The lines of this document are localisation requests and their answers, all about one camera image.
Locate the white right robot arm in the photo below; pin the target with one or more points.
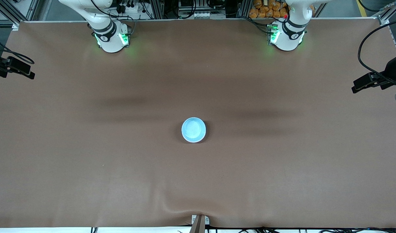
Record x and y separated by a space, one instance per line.
109 38

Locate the white power strip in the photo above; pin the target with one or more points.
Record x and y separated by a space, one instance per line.
130 8

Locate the light blue bowl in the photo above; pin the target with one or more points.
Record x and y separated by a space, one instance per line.
193 129

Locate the brown table mat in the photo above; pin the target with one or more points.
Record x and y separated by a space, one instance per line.
198 81

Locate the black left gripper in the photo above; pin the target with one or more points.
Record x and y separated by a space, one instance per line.
393 69

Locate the white connector block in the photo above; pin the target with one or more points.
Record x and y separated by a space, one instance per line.
204 15

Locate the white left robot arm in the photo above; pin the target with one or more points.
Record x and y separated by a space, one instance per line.
287 38

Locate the aluminium frame post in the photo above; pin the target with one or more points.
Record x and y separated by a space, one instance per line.
8 14
157 9
244 8
390 14

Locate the pile of orange packets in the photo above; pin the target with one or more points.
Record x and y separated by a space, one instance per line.
269 9

